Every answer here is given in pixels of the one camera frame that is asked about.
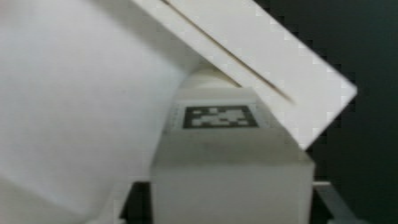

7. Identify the white leg with tag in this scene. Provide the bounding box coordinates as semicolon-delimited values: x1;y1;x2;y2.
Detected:
152;69;315;224

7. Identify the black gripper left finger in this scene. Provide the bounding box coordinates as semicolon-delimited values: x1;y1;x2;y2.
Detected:
88;176;155;224

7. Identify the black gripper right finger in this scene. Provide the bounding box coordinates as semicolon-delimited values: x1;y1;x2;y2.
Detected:
314;181;372;224

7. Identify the white right fence bar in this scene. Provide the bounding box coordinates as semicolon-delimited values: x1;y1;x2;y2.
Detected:
163;0;362;152

